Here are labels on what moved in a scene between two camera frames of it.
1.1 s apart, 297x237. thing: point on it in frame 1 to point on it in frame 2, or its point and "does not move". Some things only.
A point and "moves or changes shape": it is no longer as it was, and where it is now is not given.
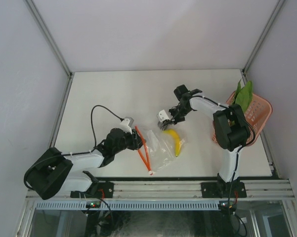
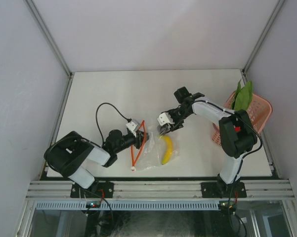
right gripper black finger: [168, 122] to [167, 130]
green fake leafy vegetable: [243, 96] does not move
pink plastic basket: [257, 116] does not move
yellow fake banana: [178, 144] to [169, 150]
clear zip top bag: [163, 148] moves or changes shape
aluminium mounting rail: [177, 190] does not move
